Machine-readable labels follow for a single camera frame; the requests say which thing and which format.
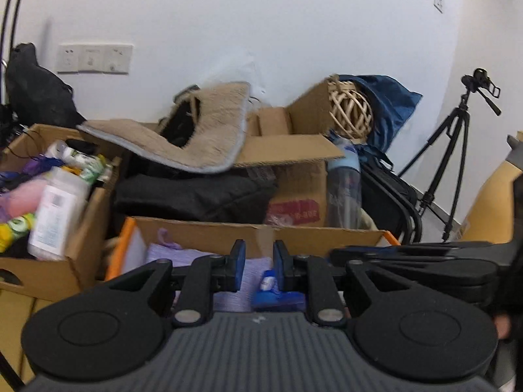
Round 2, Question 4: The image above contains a black camera tripod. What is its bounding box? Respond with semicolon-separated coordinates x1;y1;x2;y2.
398;68;502;242

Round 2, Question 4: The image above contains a person's right hand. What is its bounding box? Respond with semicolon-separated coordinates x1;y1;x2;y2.
494;315;513;341

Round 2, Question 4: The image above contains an orange-edged cardboard box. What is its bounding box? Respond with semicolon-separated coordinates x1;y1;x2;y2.
105;216;402;295

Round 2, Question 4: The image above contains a green and white bottle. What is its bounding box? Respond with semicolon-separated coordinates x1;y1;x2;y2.
61;147;108;184

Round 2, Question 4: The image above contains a cardboard box of sundries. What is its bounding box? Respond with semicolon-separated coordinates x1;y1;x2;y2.
0;123;123;303

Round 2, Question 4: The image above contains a green and yellow can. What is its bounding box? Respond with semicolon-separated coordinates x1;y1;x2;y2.
0;212;39;254

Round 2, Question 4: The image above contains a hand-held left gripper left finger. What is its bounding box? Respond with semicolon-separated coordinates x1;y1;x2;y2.
88;239;247;328

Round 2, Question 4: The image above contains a white plastic container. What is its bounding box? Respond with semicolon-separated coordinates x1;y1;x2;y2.
28;167;90;260

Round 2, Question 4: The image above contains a black backpack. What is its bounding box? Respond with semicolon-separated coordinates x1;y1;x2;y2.
360;151;424;246

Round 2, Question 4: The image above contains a black ring light stand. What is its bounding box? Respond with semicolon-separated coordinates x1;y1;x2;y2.
0;0;46;107

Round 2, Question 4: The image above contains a purple cloth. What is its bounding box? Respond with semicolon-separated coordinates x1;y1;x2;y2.
146;229;273;313

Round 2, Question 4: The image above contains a wicker ball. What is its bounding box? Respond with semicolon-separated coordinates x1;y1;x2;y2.
328;75;374;139

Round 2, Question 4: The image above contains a pink cloth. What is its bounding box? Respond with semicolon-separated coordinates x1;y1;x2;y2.
0;180;49;218

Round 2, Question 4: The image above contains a large red-label cardboard box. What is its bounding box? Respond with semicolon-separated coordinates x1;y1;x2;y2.
232;81;348;228

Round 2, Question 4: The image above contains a blue cloth bag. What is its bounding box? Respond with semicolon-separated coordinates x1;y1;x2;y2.
337;74;424;160

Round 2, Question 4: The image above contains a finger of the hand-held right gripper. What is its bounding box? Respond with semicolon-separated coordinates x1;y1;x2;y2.
368;258;500;301
329;241;505;263

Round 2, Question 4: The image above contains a blue and white soft toy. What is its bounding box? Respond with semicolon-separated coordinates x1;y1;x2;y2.
251;269;308;312

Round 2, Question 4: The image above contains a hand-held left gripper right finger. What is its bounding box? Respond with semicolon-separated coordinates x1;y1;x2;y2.
272;239;413;328

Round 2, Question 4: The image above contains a black folded cloth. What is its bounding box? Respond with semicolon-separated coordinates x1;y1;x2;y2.
113;173;279;224

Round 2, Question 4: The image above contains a white wall socket panel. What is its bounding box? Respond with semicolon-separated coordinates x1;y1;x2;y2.
57;43;134;75

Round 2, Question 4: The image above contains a cream cloth bag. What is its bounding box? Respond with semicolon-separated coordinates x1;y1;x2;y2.
360;208;383;232

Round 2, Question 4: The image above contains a beige fleece mat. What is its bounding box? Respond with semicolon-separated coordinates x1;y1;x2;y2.
77;82;252;174

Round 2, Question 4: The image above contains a blue-capped water bottle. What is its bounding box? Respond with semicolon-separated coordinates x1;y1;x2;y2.
327;131;363;229

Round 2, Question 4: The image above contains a tan cardboard sheet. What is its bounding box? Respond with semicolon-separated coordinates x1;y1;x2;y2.
461;163;523;246

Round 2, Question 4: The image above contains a black bag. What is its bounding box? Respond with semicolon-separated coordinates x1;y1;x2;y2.
5;43;85;129

